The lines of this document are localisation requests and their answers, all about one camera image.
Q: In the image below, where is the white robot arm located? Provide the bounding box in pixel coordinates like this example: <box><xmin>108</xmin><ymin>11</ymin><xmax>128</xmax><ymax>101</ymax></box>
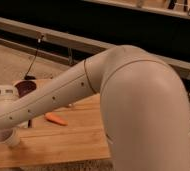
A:
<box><xmin>0</xmin><ymin>45</ymin><xmax>190</xmax><ymax>171</ymax></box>

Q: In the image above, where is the white ceramic cup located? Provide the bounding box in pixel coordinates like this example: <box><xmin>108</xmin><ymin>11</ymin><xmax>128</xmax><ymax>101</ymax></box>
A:
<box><xmin>0</xmin><ymin>129</ymin><xmax>20</xmax><ymax>147</ymax></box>

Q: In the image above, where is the orange carrot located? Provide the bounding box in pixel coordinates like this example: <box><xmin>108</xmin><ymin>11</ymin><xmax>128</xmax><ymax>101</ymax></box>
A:
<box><xmin>45</xmin><ymin>112</ymin><xmax>67</xmax><ymax>126</ymax></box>

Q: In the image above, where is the wooden table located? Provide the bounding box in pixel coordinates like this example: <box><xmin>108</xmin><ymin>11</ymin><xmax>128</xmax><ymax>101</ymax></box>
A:
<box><xmin>0</xmin><ymin>78</ymin><xmax>111</xmax><ymax>170</ymax></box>

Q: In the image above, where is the purple bowl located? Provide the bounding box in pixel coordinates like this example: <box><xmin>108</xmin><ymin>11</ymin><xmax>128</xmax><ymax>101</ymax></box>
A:
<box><xmin>15</xmin><ymin>80</ymin><xmax>36</xmax><ymax>97</ymax></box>

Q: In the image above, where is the black cable with plug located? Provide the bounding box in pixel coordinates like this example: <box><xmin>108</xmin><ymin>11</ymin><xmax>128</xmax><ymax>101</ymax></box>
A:
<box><xmin>23</xmin><ymin>34</ymin><xmax>44</xmax><ymax>81</ymax></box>

